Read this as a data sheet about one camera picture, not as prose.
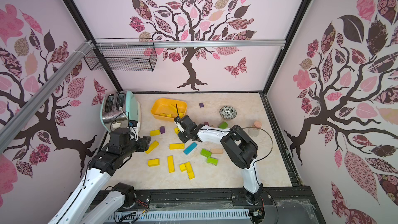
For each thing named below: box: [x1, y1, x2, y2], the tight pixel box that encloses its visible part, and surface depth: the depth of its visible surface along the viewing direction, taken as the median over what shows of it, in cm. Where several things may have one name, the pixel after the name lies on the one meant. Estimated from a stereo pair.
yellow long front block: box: [184, 161, 196, 180], surface depth 83 cm
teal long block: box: [182, 141, 198, 156], surface depth 92 cm
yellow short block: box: [147, 158, 161, 167], surface depth 86 cm
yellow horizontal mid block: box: [168, 143, 186, 150], surface depth 94 cm
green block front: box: [206, 157, 219, 166], surface depth 87 cm
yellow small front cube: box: [179, 163, 187, 173], surface depth 83 cm
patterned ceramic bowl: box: [219, 105, 237, 121], surface depth 108 cm
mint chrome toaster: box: [100, 90, 141, 133], surface depth 90 cm
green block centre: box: [200, 148, 212, 158], surface depth 90 cm
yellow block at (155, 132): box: [149, 129, 161, 137], surface depth 100 cm
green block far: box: [218, 121, 229, 129], surface depth 102 cm
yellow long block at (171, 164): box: [167, 155, 176, 174], surface depth 86 cm
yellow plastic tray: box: [150, 98, 188, 122], surface depth 112 cm
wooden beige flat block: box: [210, 148, 224, 154], surface depth 92 cm
